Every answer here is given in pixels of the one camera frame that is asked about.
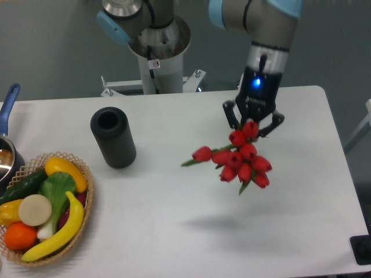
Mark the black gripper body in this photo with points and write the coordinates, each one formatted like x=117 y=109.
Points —
x=257 y=94

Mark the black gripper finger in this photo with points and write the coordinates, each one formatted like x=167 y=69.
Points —
x=228 y=108
x=277 y=119

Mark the red tulip bouquet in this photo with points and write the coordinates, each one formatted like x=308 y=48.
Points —
x=238 y=159

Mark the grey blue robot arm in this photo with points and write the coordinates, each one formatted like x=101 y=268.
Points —
x=271 y=25

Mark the dark grey ribbed vase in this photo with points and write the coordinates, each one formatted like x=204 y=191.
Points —
x=111 y=130

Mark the black device at table edge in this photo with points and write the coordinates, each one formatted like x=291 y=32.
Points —
x=361 y=249

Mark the purple eggplant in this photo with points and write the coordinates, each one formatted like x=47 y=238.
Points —
x=81 y=197

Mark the green bok choy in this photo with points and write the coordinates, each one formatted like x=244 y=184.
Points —
x=54 y=188

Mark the yellow banana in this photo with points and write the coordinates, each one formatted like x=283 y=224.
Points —
x=63 y=236

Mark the woven wicker basket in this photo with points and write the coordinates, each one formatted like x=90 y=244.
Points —
x=30 y=167

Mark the green cucumber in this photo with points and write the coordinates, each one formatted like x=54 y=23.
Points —
x=29 y=185

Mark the beige round disc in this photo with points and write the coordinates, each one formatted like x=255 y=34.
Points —
x=35 y=210

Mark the yellow bell pepper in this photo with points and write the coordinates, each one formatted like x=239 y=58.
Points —
x=9 y=212

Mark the orange fruit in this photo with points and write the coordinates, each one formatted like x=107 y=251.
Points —
x=20 y=236

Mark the white metal base bracket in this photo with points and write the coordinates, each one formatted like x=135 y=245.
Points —
x=190 y=84

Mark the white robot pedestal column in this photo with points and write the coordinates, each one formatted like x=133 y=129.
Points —
x=160 y=54

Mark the white furniture frame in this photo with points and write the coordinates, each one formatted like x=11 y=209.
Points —
x=359 y=132

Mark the blue handled saucepan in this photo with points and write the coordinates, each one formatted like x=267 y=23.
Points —
x=11 y=160

